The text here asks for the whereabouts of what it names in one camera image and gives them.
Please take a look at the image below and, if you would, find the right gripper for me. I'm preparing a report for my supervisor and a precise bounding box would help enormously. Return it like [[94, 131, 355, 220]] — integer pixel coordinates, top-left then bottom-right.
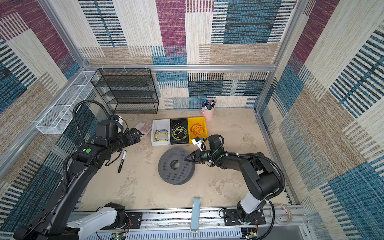
[[184, 149, 216, 164]]

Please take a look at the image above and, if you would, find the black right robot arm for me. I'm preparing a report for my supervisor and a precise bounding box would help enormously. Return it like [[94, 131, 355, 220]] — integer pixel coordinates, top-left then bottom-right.
[[184, 135, 286, 224]]

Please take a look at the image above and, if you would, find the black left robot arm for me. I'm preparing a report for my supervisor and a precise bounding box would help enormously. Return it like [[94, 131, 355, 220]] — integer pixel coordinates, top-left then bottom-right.
[[13, 101, 141, 240]]

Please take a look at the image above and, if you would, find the pink calculator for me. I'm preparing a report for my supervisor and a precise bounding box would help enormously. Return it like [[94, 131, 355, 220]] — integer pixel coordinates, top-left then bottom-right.
[[135, 122, 152, 138]]

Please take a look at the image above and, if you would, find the black white marker pen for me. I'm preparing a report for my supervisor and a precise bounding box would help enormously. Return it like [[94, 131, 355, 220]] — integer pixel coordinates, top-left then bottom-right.
[[118, 151, 127, 173]]

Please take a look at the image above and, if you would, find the white plastic bin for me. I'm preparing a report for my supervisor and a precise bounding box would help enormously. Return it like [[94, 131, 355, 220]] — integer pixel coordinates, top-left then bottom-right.
[[151, 119, 171, 147]]

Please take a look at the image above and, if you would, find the yellow plastic bin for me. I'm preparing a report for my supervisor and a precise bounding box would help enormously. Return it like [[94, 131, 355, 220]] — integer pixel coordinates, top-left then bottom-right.
[[188, 117, 208, 144]]

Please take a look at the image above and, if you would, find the black plastic bin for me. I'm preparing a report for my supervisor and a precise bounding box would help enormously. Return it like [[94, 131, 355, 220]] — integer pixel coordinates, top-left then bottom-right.
[[170, 118, 189, 145]]

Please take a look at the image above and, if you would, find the black mesh shelf rack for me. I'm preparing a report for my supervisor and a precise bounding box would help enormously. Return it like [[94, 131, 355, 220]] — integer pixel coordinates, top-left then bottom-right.
[[91, 68, 159, 114]]

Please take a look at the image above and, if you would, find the pink pen cup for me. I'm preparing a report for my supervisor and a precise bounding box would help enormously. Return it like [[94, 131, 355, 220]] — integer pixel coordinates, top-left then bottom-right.
[[201, 108, 215, 121]]

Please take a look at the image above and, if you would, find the clear tape roll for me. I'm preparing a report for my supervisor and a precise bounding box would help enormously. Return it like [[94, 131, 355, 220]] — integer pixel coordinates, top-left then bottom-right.
[[271, 203, 293, 226]]

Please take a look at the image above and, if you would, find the grey cable spool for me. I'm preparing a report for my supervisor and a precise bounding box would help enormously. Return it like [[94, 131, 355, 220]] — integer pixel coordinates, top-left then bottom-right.
[[158, 148, 195, 185]]

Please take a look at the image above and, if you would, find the blue cable coil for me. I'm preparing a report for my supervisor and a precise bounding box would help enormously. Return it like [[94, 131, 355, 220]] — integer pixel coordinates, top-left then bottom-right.
[[154, 128, 169, 141]]

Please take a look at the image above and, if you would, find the green yellow cable coil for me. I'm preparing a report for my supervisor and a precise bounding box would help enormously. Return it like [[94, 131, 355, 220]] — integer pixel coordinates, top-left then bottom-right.
[[171, 122, 188, 141]]

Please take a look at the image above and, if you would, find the light blue clamp handle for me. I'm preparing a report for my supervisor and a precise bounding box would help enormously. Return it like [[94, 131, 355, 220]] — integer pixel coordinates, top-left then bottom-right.
[[190, 197, 201, 234]]

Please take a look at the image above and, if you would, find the white wire mesh basket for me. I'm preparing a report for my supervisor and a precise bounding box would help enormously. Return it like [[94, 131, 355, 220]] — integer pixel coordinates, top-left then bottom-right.
[[36, 71, 96, 135]]

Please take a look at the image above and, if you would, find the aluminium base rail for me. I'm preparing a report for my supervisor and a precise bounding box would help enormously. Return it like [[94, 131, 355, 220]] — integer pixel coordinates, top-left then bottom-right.
[[88, 203, 316, 240]]

